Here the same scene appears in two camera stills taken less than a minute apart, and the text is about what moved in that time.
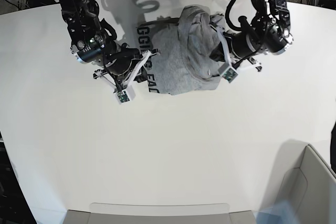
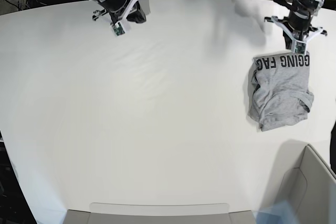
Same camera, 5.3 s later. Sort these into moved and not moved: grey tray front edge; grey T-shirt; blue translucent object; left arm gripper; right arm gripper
Moved: grey T-shirt; right arm gripper; left arm gripper
Not moved: blue translucent object; grey tray front edge
